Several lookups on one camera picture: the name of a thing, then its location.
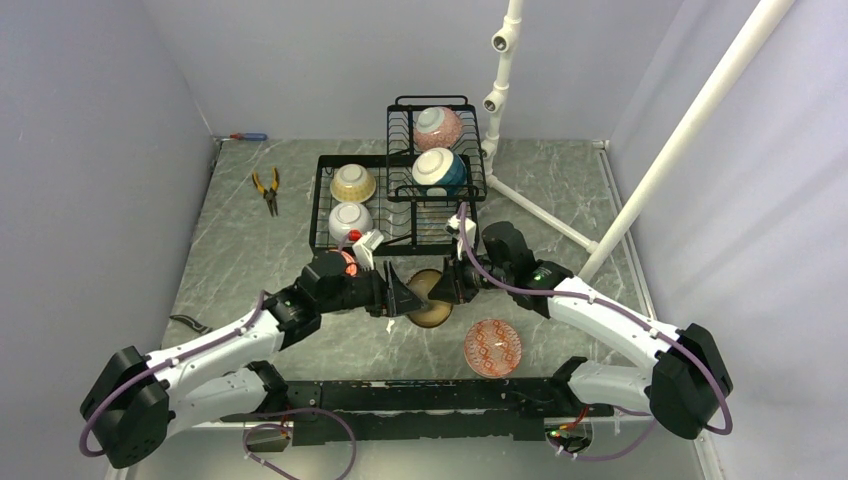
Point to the red geometric pattern bowl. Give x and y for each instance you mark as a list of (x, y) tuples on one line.
[(492, 348)]

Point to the pink floral bowl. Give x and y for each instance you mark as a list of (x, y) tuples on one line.
[(437, 127)]

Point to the yellow sun pattern bowl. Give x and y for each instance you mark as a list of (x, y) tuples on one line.
[(353, 183)]

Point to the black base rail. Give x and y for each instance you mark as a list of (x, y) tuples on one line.
[(334, 411)]

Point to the teal white bowl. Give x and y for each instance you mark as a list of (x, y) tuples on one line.
[(439, 172)]

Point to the black wire dish rack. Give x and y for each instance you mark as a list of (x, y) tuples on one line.
[(412, 221)]

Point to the red blue screwdriver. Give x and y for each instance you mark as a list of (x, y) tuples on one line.
[(250, 136)]

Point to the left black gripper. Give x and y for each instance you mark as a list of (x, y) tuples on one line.
[(392, 293)]

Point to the brown glazed bowl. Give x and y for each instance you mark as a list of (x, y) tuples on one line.
[(436, 312)]

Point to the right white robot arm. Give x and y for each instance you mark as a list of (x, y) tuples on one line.
[(676, 375)]

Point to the black handled pliers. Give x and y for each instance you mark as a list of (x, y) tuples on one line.
[(191, 323)]

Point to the white pvc pipe frame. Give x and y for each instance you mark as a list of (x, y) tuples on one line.
[(619, 73)]

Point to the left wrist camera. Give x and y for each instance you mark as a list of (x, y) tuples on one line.
[(364, 246)]

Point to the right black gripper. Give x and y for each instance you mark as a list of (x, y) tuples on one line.
[(446, 288)]

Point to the orange zigzag bowl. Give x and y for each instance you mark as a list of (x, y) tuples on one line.
[(351, 265)]

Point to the yellow handled pliers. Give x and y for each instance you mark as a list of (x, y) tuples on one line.
[(268, 193)]

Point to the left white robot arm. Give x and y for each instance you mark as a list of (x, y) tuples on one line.
[(139, 400)]

